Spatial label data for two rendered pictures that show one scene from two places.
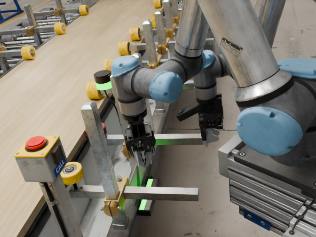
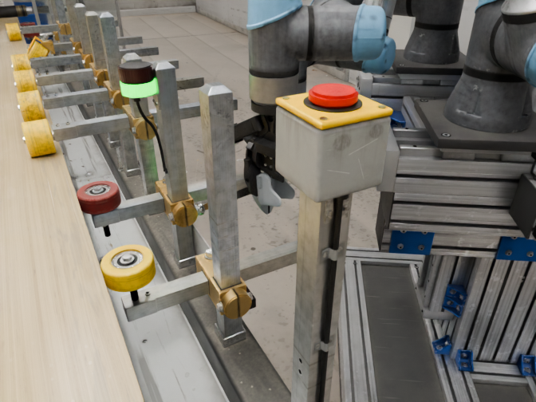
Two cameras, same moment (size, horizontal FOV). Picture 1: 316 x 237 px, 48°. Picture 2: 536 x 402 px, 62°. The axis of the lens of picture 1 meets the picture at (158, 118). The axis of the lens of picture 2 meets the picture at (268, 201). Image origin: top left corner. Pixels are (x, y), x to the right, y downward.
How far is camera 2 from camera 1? 0.72 m
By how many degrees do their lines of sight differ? 37
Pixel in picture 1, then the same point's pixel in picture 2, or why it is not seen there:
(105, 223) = (171, 356)
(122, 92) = (281, 55)
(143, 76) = (332, 13)
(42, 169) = (372, 153)
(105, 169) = (232, 225)
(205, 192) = not seen: hidden behind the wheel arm
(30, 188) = (68, 321)
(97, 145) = (226, 175)
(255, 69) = not seen: outside the picture
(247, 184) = (427, 188)
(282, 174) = (518, 140)
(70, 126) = (36, 201)
